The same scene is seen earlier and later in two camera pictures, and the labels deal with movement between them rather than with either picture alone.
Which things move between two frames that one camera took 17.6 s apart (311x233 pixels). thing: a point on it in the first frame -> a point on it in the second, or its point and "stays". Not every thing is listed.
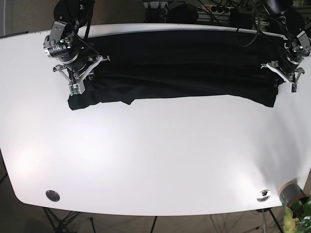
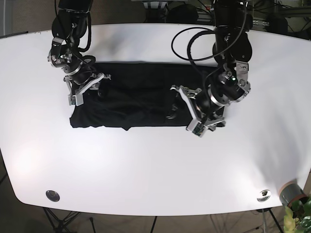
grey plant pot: x=290 y=192 stays
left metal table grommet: x=53 y=195 stays
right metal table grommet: x=264 y=195 stays
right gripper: x=287 y=67 -> x=229 y=85
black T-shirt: x=181 y=63 -> x=140 y=94
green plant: x=298 y=219 stays
